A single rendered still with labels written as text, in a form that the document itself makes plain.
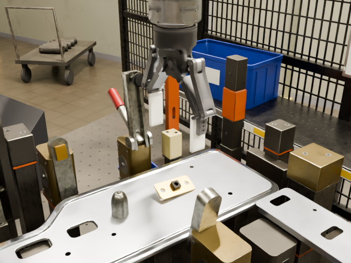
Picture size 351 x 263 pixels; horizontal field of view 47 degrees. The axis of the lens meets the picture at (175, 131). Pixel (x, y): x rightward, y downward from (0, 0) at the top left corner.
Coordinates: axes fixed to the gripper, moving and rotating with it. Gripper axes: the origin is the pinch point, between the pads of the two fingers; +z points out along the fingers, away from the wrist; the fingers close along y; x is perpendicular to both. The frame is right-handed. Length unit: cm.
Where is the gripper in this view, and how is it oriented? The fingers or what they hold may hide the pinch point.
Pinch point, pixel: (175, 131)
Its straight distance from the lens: 77.6
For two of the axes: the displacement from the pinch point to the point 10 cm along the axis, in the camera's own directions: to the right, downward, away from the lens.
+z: 0.0, 9.0, 4.3
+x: 8.2, -2.5, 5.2
